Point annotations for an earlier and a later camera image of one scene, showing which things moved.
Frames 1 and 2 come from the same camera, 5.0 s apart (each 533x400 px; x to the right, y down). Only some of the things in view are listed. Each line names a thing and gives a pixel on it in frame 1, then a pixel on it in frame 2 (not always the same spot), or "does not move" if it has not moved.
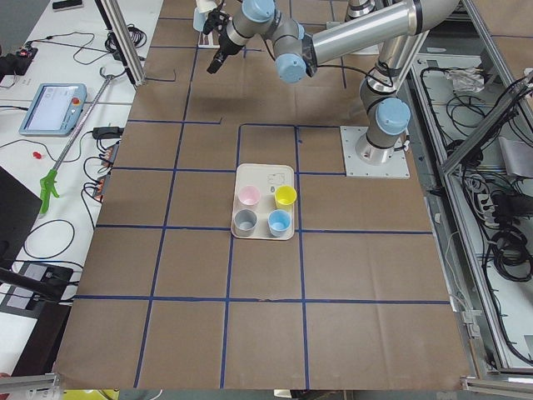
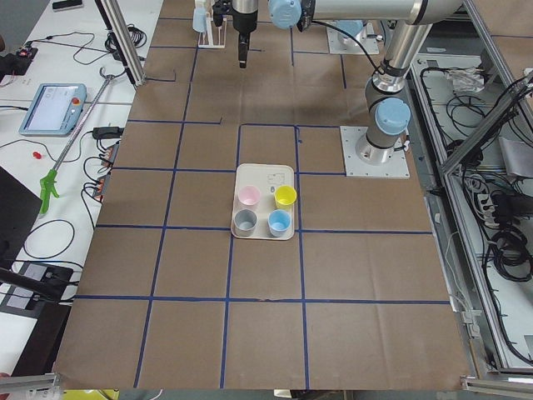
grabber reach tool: x=48 y=185 does not move
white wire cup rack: x=210 y=44 does not move
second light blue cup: x=279 y=221 does not move
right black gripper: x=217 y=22 to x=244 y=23
